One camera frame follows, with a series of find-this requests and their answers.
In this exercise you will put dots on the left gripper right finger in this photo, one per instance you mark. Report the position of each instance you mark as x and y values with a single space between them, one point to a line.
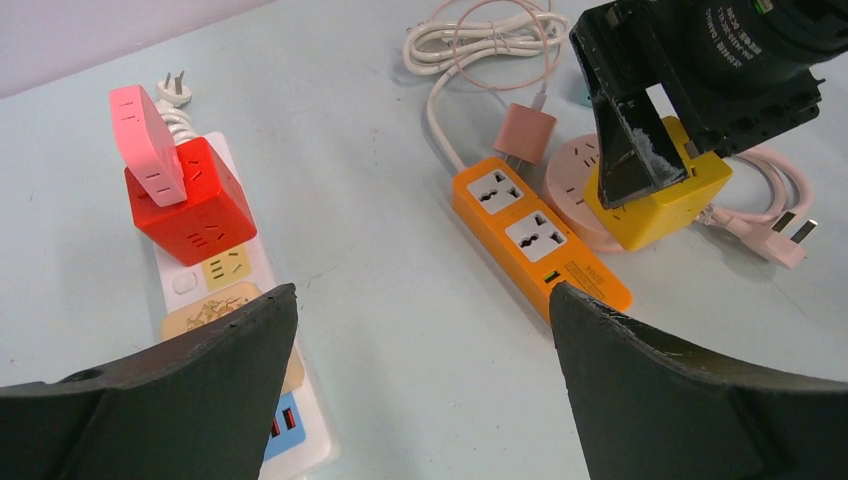
651 405

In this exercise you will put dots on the pink round power strip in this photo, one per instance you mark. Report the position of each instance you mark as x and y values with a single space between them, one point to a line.
565 180

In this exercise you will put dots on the pink plug adapter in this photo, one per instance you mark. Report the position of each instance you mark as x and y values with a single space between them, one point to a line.
146 145

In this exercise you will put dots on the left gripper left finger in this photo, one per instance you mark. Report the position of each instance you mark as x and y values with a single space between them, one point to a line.
197 406

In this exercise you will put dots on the yellow cube socket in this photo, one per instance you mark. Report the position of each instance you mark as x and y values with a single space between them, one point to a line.
647 220

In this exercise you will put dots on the teal small charger plug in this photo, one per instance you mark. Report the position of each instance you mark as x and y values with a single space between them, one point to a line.
583 98

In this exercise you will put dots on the white multicolour power strip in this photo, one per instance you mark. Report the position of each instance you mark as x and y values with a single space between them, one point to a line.
213 263

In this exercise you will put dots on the orange power strip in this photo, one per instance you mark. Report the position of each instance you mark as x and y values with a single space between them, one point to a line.
528 240

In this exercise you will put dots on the beige dragon cube adapter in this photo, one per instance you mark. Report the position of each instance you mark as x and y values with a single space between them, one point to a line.
217 305

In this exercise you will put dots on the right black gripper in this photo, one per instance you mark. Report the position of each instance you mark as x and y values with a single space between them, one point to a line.
737 74

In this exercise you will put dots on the salmon pink charger plug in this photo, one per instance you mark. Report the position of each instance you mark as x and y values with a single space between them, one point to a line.
524 136

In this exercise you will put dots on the red cube socket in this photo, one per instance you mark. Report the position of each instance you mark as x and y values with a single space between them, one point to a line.
214 218

